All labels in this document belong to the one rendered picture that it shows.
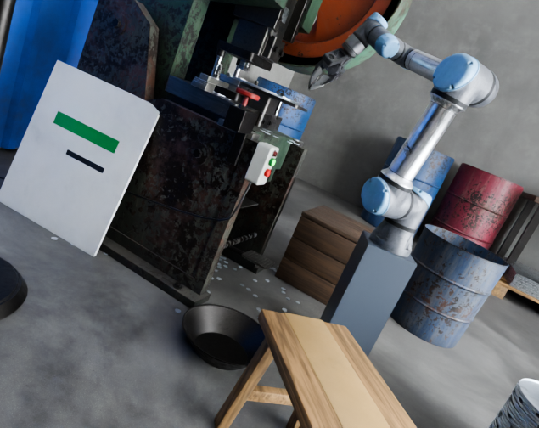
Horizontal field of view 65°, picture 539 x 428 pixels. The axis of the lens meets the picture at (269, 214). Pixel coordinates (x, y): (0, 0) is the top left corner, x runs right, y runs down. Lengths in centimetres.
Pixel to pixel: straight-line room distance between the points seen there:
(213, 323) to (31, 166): 95
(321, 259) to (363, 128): 314
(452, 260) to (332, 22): 120
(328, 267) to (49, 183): 121
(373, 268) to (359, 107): 362
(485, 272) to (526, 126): 293
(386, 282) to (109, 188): 105
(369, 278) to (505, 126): 357
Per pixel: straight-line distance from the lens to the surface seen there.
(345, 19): 207
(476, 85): 139
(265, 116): 167
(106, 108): 174
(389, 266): 151
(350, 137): 497
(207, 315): 147
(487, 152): 487
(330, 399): 84
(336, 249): 194
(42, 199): 184
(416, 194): 150
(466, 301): 219
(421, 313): 220
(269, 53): 168
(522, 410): 149
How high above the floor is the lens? 78
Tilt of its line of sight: 15 degrees down
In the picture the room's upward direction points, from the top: 23 degrees clockwise
